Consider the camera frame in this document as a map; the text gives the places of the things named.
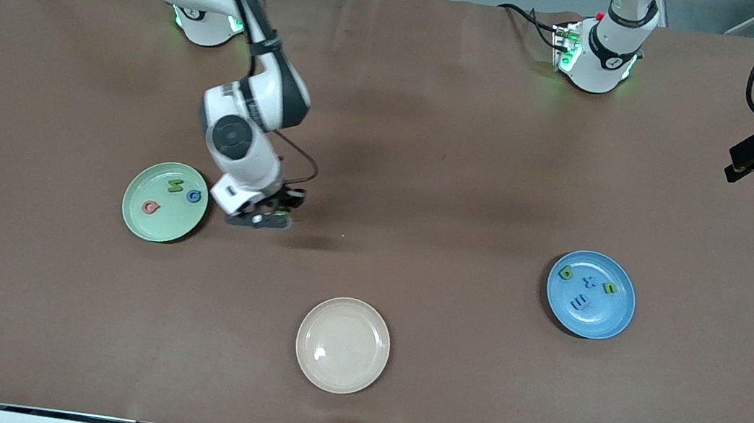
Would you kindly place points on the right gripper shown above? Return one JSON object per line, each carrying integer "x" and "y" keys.
{"x": 289, "y": 195}

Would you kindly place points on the blue letter G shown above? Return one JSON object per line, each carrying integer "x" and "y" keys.
{"x": 194, "y": 196}

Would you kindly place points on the green letter N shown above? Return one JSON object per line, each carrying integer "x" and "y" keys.
{"x": 175, "y": 186}

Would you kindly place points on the red letter Q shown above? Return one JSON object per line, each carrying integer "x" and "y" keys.
{"x": 150, "y": 208}

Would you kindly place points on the green letter u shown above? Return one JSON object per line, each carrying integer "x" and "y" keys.
{"x": 609, "y": 288}

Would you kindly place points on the blue letter x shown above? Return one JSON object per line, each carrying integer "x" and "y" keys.
{"x": 588, "y": 281}

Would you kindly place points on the green letter b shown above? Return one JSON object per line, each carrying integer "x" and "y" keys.
{"x": 566, "y": 272}

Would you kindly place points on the blue letter m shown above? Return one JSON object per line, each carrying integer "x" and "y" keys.
{"x": 580, "y": 303}

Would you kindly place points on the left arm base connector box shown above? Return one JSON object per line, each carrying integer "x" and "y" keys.
{"x": 565, "y": 47}

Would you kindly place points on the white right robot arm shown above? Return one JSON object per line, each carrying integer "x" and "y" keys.
{"x": 239, "y": 150}

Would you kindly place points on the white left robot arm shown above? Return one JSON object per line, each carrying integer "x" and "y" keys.
{"x": 596, "y": 69}

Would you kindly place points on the green plate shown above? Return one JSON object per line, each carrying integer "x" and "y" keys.
{"x": 160, "y": 223}

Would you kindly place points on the beige plate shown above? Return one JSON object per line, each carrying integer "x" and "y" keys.
{"x": 342, "y": 345}

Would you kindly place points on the brown table cloth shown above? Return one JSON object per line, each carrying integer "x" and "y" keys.
{"x": 430, "y": 138}

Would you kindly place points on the blue plate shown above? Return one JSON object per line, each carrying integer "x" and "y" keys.
{"x": 607, "y": 318}

